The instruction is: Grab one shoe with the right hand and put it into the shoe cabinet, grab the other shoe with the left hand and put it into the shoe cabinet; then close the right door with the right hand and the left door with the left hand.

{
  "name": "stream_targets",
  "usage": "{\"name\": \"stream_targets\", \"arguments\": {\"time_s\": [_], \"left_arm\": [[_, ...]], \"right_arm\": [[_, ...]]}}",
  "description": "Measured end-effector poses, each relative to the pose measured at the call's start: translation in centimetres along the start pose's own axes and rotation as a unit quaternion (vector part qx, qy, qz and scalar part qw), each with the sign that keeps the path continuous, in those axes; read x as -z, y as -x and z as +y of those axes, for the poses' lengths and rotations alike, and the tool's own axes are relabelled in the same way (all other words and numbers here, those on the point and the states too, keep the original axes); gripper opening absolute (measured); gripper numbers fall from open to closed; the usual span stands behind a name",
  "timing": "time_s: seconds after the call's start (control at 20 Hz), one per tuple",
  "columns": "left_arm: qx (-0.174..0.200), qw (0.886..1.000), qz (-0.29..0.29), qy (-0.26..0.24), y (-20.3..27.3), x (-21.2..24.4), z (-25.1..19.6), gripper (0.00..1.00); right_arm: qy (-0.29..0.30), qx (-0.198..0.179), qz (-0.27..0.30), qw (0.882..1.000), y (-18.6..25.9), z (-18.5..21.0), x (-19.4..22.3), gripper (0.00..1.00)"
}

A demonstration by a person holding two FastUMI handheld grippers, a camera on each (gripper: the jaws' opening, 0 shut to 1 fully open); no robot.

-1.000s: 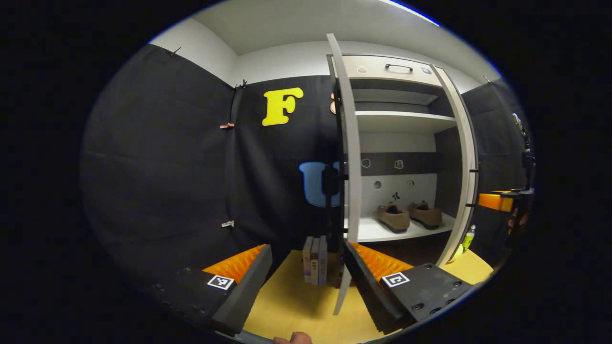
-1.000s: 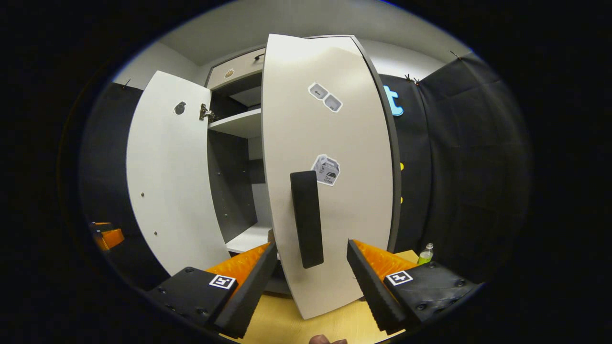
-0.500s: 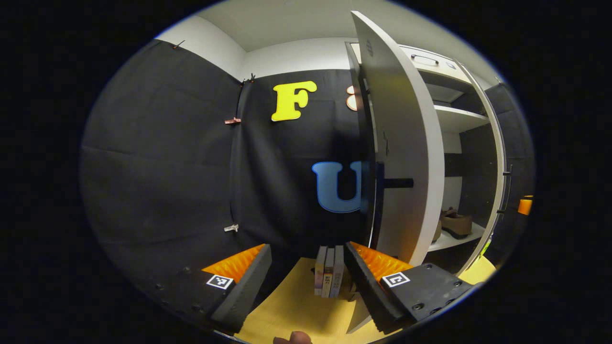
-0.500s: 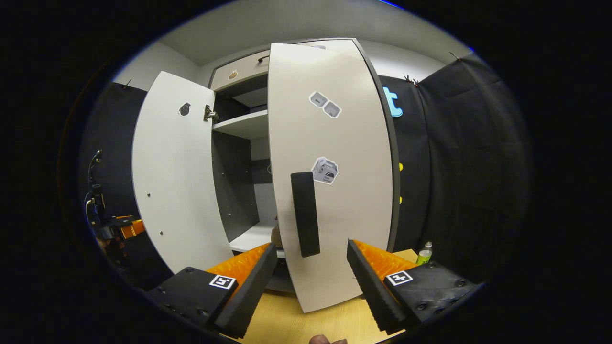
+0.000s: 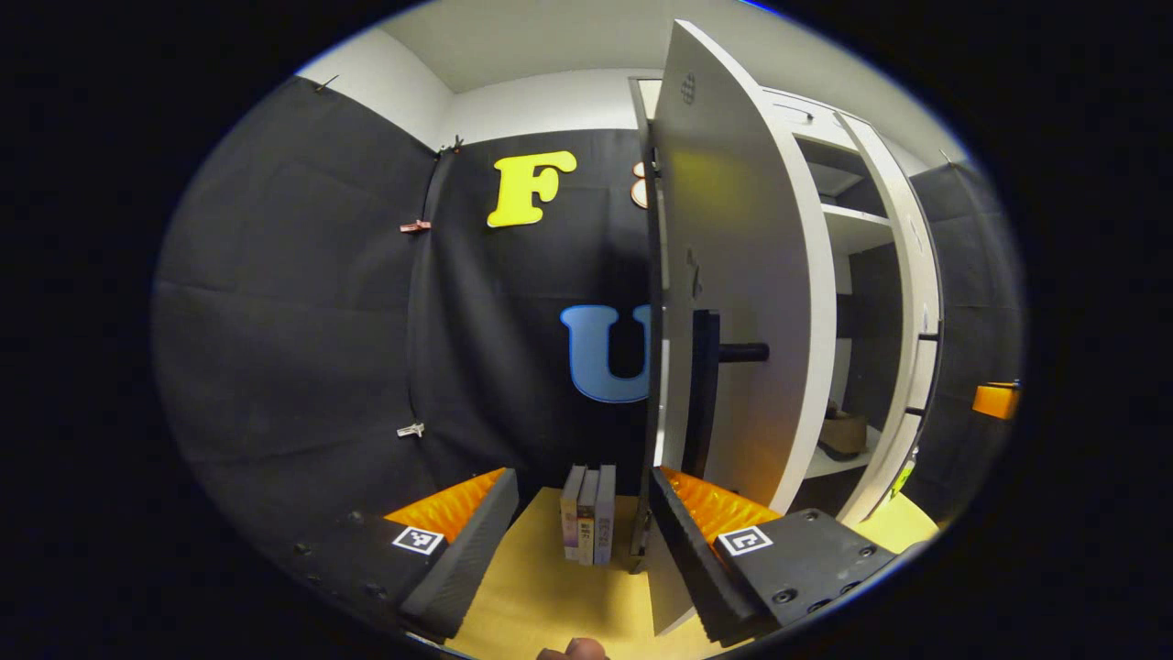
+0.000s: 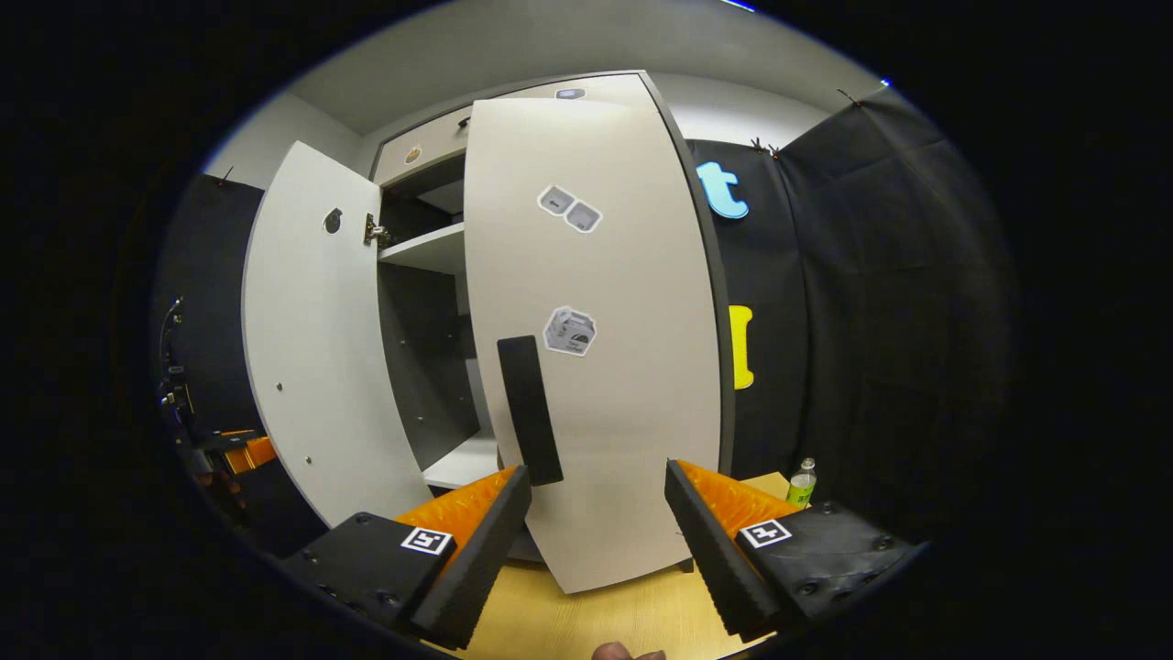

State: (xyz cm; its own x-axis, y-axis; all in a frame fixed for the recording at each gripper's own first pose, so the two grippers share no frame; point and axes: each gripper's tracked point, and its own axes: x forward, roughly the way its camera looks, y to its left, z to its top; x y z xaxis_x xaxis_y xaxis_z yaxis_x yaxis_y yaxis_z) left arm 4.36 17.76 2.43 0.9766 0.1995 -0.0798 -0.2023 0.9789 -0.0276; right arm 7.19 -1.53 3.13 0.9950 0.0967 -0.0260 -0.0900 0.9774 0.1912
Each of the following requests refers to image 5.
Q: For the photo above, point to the silver clip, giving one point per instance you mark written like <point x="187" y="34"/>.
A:
<point x="411" y="429"/>

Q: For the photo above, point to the dark cloth clip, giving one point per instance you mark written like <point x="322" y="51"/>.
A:
<point x="453" y="144"/>
<point x="326" y="82"/>

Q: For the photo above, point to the brown fuzzy shoe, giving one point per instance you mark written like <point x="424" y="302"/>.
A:
<point x="843" y="431"/>

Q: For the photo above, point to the red clip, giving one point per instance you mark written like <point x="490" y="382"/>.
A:
<point x="415" y="225"/>

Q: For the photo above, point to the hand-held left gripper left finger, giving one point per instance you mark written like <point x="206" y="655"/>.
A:
<point x="467" y="559"/>

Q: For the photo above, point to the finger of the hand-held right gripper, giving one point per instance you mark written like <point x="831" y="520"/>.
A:
<point x="994" y="401"/>

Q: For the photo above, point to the white shoe cabinet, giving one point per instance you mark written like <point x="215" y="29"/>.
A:
<point x="857" y="229"/>

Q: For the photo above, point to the tan spine book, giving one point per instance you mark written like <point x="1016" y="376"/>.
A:
<point x="588" y="518"/>

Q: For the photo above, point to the black backdrop cloth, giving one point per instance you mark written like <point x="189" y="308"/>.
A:
<point x="293" y="321"/>

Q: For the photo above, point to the yellow round pad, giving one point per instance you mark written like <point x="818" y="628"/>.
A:
<point x="893" y="524"/>

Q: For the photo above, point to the white cabinet drawer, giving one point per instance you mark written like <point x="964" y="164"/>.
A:
<point x="829" y="117"/>

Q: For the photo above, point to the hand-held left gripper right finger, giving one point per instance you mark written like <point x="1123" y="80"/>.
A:
<point x="696" y="568"/>

